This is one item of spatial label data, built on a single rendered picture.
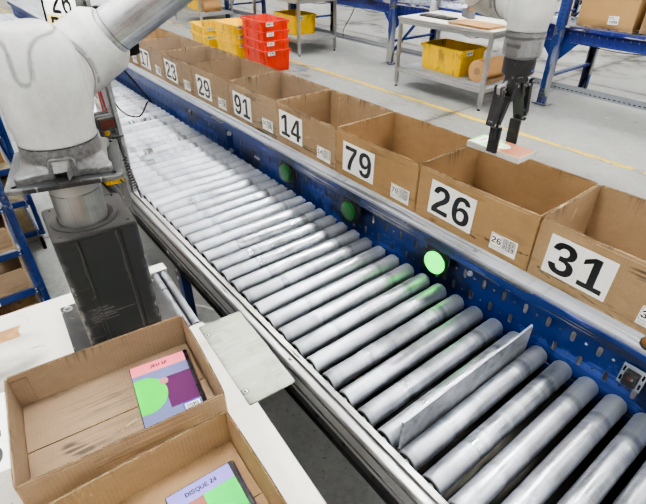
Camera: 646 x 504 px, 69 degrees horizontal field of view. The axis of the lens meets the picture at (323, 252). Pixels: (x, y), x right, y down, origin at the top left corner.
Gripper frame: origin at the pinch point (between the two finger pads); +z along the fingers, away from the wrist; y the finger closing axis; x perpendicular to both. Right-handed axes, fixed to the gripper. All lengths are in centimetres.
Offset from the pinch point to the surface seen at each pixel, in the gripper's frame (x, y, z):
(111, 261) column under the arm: -35, 95, 17
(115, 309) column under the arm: -35, 97, 31
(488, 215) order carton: 5.4, 8.1, 18.0
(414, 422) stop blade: 29, 59, 39
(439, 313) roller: 7.0, 24.9, 42.5
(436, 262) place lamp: -3.1, 15.9, 34.7
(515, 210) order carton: 12.4, 8.1, 13.4
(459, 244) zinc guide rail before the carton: 0.8, 12.1, 28.0
